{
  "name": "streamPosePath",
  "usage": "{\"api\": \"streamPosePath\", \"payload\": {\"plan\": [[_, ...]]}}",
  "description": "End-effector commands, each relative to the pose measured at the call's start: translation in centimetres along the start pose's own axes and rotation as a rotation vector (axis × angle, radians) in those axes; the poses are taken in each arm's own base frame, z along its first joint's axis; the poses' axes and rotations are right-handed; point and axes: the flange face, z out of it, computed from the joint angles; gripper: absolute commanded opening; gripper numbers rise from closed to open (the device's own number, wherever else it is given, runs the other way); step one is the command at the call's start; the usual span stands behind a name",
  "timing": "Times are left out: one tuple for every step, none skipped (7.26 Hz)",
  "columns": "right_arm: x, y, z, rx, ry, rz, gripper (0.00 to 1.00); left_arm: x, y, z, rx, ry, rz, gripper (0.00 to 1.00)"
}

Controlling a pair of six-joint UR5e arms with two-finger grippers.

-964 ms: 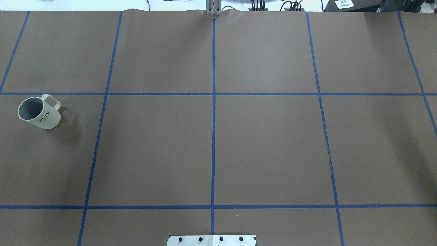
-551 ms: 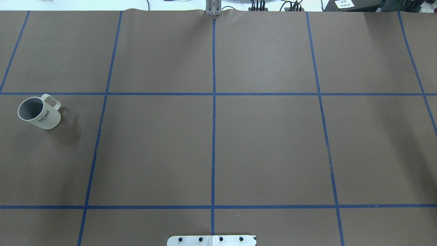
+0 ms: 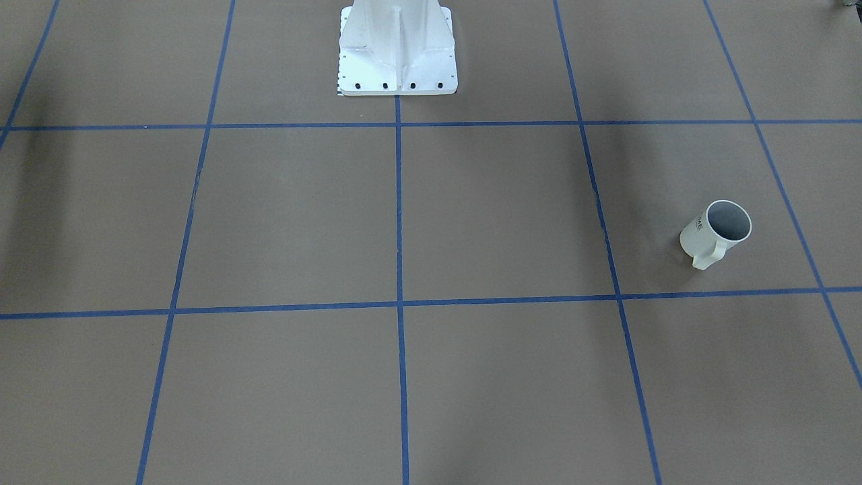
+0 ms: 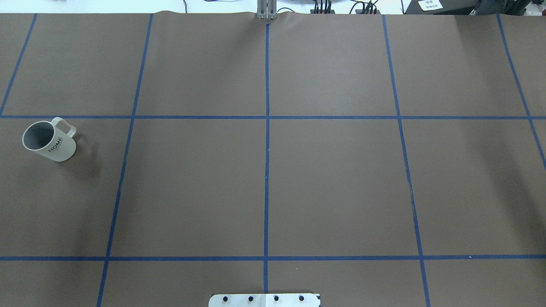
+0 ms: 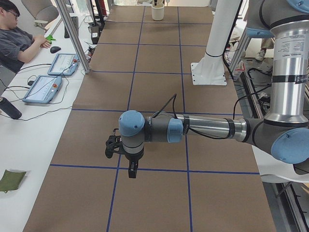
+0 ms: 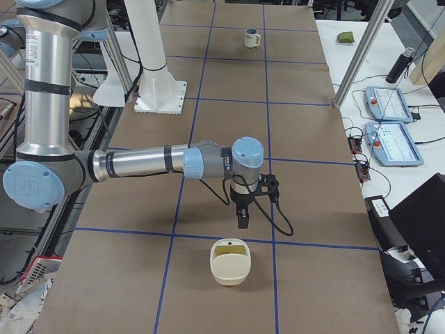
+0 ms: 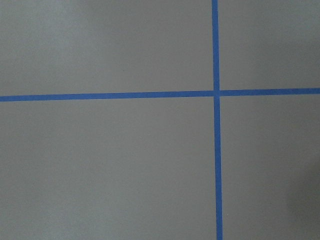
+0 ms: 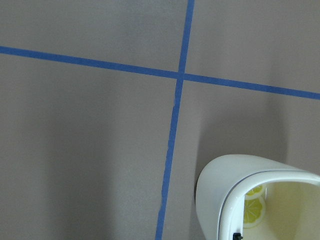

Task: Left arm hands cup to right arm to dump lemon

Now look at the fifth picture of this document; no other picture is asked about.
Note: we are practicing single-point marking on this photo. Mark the white curved chair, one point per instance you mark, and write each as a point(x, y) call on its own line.
point(274, 171)

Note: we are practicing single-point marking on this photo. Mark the aluminium corner post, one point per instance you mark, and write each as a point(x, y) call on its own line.
point(61, 6)

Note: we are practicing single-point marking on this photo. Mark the grey office chair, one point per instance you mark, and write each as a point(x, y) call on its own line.
point(43, 11)

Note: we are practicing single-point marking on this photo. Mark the cream plastic basket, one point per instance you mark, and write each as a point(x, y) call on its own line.
point(158, 12)

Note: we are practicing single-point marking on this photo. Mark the far teach pendant tablet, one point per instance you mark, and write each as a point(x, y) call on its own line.
point(64, 64)

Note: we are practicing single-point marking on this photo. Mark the small green toy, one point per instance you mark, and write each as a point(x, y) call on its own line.
point(50, 38)

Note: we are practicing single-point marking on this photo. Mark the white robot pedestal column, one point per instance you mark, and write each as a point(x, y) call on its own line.
point(210, 69)

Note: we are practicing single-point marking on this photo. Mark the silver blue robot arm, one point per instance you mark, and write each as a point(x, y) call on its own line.
point(283, 133)

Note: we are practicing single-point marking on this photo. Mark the seated person grey shirt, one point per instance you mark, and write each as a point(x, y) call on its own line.
point(17, 47)

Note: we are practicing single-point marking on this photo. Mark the black computer mouse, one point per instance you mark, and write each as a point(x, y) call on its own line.
point(54, 49)

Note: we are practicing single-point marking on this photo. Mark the black water bottle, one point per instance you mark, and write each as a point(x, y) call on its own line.
point(9, 108)

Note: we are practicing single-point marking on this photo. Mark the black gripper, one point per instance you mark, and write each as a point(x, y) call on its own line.
point(133, 158)

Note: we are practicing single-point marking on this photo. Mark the teach pendant tablet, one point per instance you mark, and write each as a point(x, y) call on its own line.
point(43, 89)
point(64, 64)

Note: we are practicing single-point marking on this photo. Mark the near teach pendant tablet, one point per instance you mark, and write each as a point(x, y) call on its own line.
point(43, 89)

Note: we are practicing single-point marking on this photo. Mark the green cloth pouch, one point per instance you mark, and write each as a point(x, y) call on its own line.
point(11, 180)

